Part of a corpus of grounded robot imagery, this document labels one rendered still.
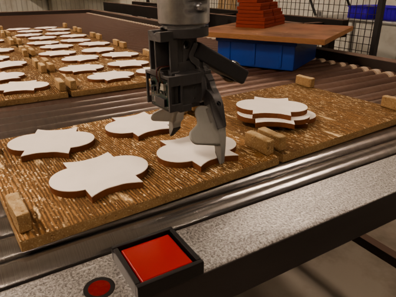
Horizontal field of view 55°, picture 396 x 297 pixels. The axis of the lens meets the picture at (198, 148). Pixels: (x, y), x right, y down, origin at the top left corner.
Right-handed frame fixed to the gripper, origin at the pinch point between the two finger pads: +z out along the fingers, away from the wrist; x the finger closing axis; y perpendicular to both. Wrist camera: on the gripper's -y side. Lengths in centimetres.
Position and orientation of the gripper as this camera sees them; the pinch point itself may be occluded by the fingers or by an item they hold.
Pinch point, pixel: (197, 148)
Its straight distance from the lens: 65.0
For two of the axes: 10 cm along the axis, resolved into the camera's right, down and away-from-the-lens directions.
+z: 0.1, 9.2, 4.0
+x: 5.7, 3.2, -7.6
